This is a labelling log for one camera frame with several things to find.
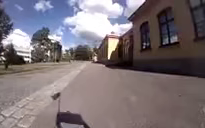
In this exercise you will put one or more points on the white building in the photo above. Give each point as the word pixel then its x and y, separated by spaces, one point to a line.
pixel 21 45

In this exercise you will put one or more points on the group of trees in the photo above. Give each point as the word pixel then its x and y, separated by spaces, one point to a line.
pixel 45 45

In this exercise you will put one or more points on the yellow building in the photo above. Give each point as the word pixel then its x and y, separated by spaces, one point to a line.
pixel 108 46

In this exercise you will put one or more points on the grey cobblestone road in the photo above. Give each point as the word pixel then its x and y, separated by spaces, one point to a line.
pixel 13 86

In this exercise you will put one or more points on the grass strip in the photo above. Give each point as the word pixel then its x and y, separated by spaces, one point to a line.
pixel 13 68

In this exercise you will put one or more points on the robot's own part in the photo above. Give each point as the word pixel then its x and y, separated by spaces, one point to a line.
pixel 65 116

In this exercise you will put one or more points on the small dark tree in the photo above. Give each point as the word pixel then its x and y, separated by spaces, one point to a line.
pixel 10 56

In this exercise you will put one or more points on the pale stone slab strip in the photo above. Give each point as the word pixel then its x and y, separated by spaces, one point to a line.
pixel 30 105

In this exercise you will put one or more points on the grey asphalt path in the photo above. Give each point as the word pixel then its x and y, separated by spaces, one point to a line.
pixel 123 96

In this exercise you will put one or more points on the ochre building with dark windows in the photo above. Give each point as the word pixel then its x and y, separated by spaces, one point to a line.
pixel 176 36

